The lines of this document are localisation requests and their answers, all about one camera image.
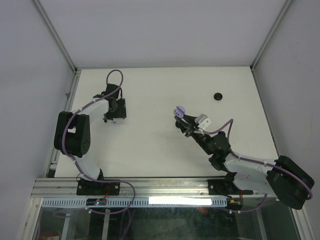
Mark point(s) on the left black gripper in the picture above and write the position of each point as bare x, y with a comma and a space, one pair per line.
120, 113

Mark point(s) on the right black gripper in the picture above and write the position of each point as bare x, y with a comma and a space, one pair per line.
187, 128

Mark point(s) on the lilac charging case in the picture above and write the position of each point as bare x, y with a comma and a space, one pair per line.
179, 112

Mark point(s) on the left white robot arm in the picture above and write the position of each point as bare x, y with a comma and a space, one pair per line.
73, 138

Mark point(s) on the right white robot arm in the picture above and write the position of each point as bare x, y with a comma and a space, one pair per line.
281, 178

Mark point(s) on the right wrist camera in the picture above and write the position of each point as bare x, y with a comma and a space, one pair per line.
202, 122

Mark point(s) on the white slotted cable duct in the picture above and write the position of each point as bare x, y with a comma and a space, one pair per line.
138, 202

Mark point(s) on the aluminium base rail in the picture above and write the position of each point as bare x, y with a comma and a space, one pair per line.
144, 187

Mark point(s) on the left metal frame post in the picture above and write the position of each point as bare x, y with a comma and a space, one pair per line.
54, 34

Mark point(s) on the metal corner frame post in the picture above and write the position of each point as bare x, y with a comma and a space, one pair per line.
272, 31

